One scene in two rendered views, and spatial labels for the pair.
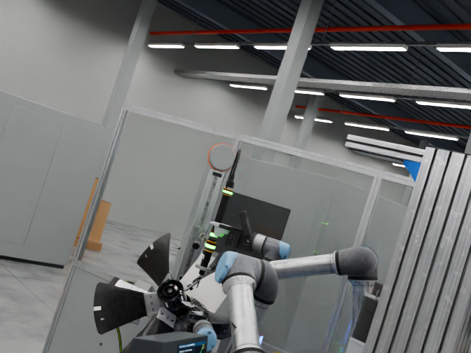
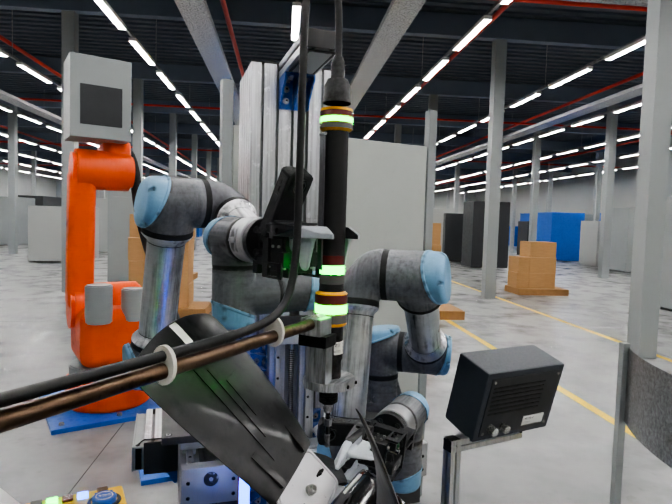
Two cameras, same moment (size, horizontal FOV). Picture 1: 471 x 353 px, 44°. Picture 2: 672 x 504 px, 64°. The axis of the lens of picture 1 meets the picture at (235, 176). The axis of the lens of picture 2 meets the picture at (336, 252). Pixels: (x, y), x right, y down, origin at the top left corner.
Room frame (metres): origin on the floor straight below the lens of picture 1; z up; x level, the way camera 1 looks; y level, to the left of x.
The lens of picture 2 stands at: (3.13, 0.42, 1.57)
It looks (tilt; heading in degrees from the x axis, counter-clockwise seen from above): 3 degrees down; 215
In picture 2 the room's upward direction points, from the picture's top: 2 degrees clockwise
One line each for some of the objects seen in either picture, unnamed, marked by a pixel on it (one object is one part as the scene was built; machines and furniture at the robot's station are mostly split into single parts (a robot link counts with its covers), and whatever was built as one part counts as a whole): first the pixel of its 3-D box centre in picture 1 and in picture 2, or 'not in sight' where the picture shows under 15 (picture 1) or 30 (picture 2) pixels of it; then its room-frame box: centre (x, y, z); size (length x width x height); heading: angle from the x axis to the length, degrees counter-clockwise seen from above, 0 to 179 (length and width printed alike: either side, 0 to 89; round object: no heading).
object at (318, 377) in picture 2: (206, 258); (326, 350); (2.55, 0.01, 1.40); 0.09 x 0.07 x 0.10; 7
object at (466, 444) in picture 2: not in sight; (484, 437); (1.82, -0.01, 1.04); 0.24 x 0.03 x 0.03; 152
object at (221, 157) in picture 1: (221, 157); not in sight; (3.26, 0.10, 1.88); 0.17 x 0.15 x 0.16; 62
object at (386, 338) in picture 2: not in sight; (381, 348); (1.77, -0.35, 1.20); 0.13 x 0.12 x 0.14; 110
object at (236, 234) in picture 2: (259, 243); (254, 239); (2.49, -0.18, 1.54); 0.08 x 0.05 x 0.08; 162
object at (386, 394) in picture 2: not in sight; (377, 387); (1.77, -0.35, 1.09); 0.15 x 0.15 x 0.10
